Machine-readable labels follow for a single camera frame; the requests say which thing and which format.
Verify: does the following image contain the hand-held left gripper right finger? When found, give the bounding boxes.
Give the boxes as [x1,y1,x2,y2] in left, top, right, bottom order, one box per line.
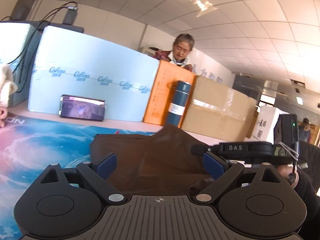
[195,152,281,203]

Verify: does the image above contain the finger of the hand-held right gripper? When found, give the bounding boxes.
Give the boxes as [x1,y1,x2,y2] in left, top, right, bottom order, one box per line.
[191,142,274,159]

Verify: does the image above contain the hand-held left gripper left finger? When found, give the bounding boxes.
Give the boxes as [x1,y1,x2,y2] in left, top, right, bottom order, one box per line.
[40,152,124,205]

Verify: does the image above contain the brown pants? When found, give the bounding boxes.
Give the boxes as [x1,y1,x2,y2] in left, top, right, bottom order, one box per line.
[90,123,225,196]

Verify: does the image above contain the person's right forearm black sleeve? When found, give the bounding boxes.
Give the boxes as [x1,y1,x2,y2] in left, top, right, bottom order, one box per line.
[292,140,320,240]

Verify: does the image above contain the person's right hand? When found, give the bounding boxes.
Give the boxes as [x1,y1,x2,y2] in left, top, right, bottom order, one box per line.
[276,164,300,188]

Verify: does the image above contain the small white carton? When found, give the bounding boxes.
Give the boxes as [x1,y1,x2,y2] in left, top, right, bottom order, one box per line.
[250,105,288,143]

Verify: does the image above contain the brown taped cardboard box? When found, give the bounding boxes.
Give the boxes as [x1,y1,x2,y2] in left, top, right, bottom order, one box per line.
[180,75,258,142]

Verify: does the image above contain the black smartphone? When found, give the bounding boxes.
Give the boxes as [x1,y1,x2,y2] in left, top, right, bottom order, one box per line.
[59,94,107,122]

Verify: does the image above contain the dark blue thermos bottle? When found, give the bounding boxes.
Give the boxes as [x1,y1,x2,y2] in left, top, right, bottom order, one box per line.
[166,80,192,128]

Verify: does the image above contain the blue printed table mat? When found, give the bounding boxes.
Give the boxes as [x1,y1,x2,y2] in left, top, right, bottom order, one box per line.
[0,117,160,240]

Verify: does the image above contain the orange cardboard box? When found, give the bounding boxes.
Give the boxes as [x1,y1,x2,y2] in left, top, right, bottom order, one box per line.
[142,60,196,126]

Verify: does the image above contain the light blue foam board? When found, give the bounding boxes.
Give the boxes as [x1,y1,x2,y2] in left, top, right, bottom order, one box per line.
[27,25,160,123]

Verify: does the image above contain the cream cloth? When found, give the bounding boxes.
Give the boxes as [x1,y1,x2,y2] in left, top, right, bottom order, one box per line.
[0,64,18,107]

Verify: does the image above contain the grey box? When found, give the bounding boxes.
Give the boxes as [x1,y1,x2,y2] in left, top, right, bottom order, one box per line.
[0,21,45,107]

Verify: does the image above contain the dark power adapter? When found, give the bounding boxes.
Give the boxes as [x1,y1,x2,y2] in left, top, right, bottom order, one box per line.
[61,7,78,26]

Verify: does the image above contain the black cable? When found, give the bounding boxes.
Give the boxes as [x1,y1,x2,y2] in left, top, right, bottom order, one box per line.
[0,1,78,93]

